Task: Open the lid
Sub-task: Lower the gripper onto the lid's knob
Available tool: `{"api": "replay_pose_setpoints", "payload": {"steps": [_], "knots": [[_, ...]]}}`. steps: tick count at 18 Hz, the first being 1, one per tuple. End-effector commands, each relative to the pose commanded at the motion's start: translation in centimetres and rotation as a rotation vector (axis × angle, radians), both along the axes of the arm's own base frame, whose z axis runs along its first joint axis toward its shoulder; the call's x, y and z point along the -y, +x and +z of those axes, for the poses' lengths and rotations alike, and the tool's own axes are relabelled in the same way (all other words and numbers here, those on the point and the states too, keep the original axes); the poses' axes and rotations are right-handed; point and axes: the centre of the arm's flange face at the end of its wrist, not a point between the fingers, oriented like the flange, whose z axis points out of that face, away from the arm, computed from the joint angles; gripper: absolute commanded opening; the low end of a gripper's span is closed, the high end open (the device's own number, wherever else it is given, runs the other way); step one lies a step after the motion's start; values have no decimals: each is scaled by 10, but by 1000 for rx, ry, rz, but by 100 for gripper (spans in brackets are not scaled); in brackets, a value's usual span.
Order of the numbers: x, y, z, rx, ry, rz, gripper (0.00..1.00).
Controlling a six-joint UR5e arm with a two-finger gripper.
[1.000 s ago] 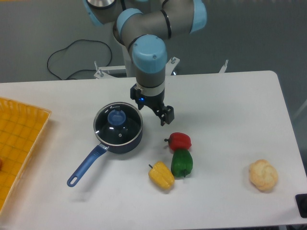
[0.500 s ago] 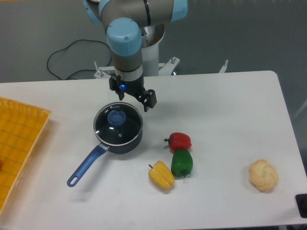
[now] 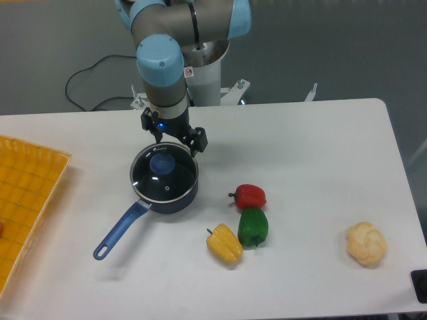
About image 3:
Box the round bread roll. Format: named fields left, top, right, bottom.
left=346, top=221, right=388, bottom=267

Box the yellow plastic basket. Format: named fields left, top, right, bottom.
left=1, top=135, right=72, bottom=296

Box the green bell pepper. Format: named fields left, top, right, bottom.
left=238, top=207, right=269, bottom=247

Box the yellow bell pepper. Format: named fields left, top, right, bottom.
left=206, top=223, right=243, bottom=265

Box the red bell pepper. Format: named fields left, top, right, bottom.
left=228, top=184, right=267, bottom=211

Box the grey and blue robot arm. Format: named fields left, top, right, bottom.
left=115, top=1, right=252, bottom=155

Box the glass lid with blue knob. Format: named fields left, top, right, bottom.
left=130, top=142, right=199, bottom=204

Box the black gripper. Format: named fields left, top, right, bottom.
left=141, top=107, right=208, bottom=157

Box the black device at table edge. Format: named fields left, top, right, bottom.
left=410, top=269, right=427, bottom=304

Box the dark blue saucepan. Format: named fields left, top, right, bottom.
left=93, top=142, right=200, bottom=261

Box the black cable on floor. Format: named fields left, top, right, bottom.
left=65, top=55, right=139, bottom=112

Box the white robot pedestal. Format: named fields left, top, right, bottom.
left=129, top=39, right=318, bottom=110

